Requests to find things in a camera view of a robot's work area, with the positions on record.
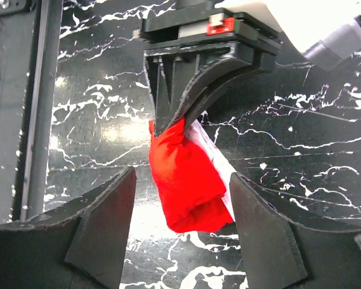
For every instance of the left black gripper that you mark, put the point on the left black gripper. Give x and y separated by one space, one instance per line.
177 86

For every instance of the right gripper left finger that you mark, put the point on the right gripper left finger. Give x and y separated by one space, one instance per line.
80 244

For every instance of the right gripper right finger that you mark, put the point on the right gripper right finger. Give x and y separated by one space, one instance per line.
284 246

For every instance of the red underwear white trim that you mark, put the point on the red underwear white trim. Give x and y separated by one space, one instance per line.
193 189

